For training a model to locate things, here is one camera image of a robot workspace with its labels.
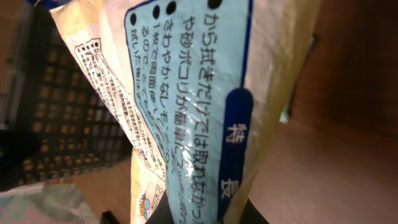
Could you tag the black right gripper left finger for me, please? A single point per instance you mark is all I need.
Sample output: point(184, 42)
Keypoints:
point(162, 214)

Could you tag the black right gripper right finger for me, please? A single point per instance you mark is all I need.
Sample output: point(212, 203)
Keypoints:
point(251, 215)

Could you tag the light teal snack packet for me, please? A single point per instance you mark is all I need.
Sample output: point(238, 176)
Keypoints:
point(44, 204)

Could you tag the large yellow snack bag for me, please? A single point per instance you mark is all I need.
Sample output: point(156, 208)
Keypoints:
point(198, 86)

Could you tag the grey plastic mesh basket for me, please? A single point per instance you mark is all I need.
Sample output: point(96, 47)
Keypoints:
point(53, 123)

